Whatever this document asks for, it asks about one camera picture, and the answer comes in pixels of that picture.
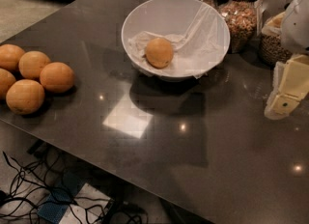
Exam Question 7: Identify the white bowl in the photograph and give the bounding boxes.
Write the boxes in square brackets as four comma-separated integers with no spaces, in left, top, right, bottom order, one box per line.
[121,0,231,82]

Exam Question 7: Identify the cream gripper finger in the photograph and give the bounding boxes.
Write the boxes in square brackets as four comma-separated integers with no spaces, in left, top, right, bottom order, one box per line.
[265,54,309,120]

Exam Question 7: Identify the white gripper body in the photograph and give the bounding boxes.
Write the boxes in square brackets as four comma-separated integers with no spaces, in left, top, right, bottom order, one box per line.
[281,0,309,54]

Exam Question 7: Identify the glass jar of grains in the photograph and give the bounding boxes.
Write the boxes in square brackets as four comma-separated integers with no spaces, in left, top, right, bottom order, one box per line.
[259,13,292,67]

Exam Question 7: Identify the white cloth in bowl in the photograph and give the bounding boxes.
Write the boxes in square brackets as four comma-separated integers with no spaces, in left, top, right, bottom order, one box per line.
[127,4,228,80]

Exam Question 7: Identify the glass jar of nuts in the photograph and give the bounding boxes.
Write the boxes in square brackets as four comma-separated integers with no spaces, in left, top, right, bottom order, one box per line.
[219,0,258,53]

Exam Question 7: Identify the blue box on floor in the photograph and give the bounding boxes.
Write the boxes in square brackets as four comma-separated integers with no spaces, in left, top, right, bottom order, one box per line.
[38,172,84,224]

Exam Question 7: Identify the black cables on floor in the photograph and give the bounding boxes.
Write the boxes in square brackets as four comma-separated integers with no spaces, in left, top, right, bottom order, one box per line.
[0,150,149,224]

